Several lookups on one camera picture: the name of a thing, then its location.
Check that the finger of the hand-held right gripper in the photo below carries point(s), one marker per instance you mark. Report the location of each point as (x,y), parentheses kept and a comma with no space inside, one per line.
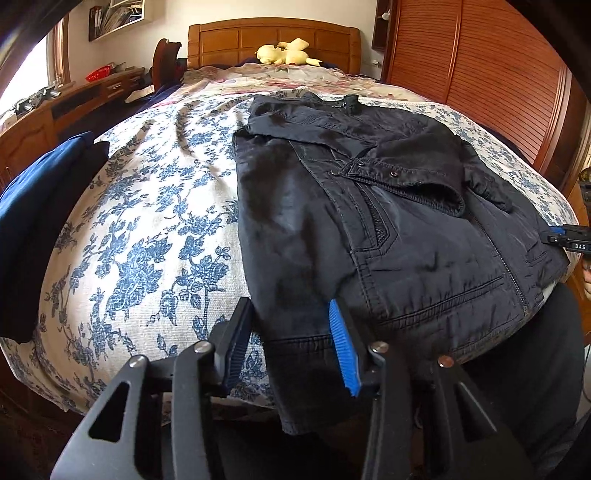
(554,239)
(557,229)

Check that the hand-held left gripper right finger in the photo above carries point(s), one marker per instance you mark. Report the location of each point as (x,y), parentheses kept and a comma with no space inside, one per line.
(344,346)

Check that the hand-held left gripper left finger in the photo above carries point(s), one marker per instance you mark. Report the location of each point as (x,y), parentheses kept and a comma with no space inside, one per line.
(238,341)

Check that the black jacket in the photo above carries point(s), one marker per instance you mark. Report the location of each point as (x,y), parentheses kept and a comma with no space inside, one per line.
(369,221)

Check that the folded navy blue clothes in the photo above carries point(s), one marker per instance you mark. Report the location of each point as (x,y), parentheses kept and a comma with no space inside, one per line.
(41,221)

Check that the blue floral blanket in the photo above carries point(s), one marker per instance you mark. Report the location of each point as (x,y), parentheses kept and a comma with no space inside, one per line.
(152,230)

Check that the wooden slatted wardrobe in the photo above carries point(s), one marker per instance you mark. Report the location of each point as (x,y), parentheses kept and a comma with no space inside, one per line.
(485,60)

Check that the pink floral quilt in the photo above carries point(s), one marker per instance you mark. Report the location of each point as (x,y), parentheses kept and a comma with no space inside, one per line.
(277,78)

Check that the wooden chair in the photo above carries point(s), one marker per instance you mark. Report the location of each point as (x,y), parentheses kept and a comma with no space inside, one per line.
(164,62)

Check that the wooden desk cabinet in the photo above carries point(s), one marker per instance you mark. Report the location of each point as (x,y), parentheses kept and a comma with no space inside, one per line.
(55,115)

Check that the yellow plush toy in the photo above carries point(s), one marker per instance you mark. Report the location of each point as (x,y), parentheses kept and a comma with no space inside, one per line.
(281,53)

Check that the wooden bed headboard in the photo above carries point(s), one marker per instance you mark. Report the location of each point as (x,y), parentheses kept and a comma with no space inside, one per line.
(240,41)

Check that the red basket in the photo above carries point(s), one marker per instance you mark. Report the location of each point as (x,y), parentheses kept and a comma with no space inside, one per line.
(99,74)

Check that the black device on desk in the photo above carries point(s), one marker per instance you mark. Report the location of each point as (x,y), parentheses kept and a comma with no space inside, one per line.
(32,99)

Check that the window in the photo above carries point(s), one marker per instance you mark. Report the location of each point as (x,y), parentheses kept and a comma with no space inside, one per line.
(32,69)

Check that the black binders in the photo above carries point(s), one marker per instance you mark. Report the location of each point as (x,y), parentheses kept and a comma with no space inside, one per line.
(96,21)

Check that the white wall shelf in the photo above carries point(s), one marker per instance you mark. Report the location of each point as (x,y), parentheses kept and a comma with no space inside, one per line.
(117,16)

